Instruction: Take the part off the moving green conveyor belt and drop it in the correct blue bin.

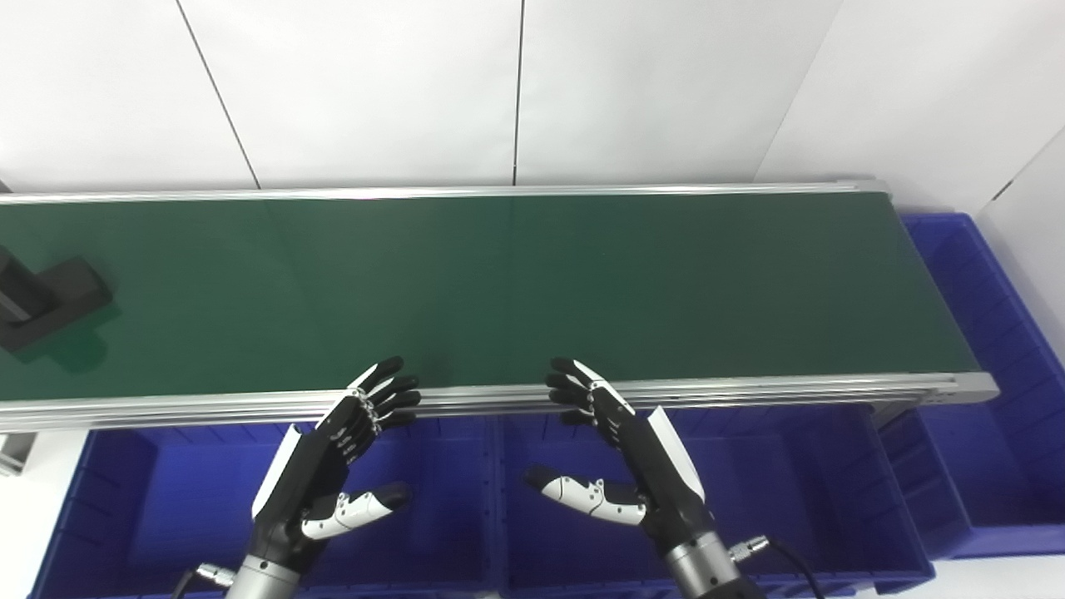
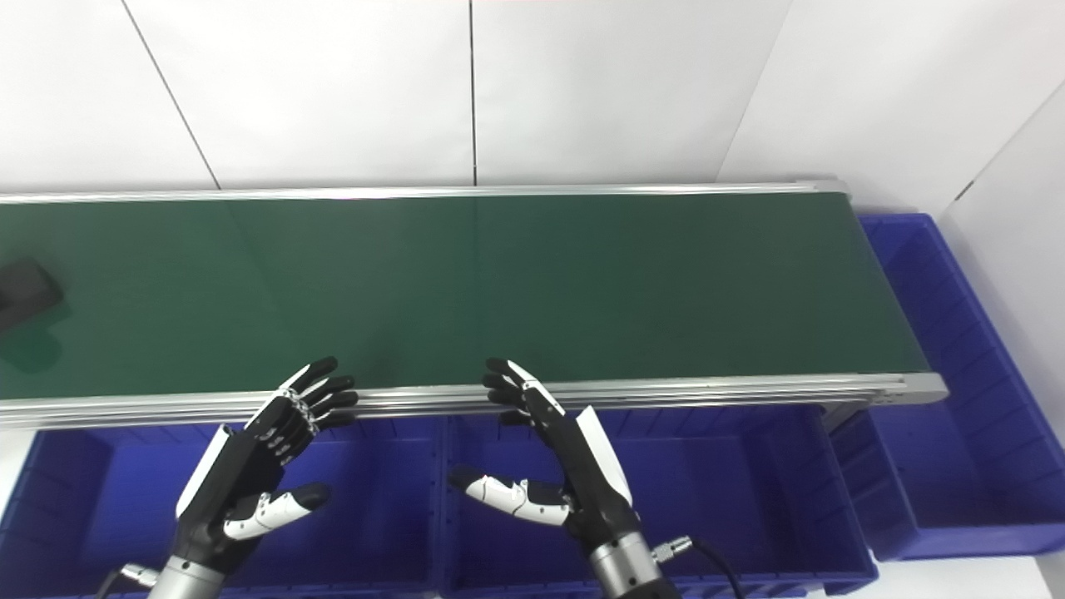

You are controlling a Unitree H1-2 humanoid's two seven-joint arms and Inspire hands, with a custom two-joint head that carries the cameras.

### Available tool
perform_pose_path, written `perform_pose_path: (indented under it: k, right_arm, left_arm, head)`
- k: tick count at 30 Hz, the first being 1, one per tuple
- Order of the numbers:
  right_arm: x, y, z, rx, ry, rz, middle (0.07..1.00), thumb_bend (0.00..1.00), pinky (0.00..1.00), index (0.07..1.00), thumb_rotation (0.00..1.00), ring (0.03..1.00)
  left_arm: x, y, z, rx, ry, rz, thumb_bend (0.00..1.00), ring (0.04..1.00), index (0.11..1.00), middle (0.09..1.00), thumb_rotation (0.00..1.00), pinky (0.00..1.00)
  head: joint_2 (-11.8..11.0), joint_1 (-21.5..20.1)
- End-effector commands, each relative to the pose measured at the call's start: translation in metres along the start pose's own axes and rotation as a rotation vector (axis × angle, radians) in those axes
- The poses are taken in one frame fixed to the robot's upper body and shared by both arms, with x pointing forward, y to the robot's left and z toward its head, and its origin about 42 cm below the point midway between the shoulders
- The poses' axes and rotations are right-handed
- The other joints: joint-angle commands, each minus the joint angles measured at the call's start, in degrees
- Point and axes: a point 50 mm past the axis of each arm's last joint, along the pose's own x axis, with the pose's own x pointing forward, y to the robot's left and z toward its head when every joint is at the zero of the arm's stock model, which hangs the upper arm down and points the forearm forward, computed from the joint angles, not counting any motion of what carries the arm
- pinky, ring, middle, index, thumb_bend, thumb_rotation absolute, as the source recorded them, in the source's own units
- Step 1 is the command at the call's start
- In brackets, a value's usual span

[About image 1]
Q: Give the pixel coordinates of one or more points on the black cylinder part square base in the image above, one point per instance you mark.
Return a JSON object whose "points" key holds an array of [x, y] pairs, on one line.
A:
{"points": [[68, 293]]}

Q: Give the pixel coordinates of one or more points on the blue plastic bin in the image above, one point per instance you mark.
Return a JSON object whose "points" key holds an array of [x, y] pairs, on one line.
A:
{"points": [[790, 499], [166, 499], [998, 416]]}

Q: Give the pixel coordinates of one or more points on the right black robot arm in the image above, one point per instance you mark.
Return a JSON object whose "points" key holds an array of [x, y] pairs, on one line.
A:
{"points": [[707, 570]]}

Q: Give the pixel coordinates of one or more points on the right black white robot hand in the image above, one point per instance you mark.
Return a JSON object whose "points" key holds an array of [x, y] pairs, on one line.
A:
{"points": [[666, 474]]}

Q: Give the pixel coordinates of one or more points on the green conveyor belt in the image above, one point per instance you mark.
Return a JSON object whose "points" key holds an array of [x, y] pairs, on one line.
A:
{"points": [[749, 391], [516, 291]]}

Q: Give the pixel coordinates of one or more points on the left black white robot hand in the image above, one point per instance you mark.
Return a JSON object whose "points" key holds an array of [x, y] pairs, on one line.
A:
{"points": [[304, 474]]}

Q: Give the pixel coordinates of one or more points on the aluminium conveyor support leg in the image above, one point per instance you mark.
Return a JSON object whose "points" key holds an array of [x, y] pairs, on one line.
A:
{"points": [[15, 453]]}

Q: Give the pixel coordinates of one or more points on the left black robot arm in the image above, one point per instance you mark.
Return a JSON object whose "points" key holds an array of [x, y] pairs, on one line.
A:
{"points": [[262, 581]]}

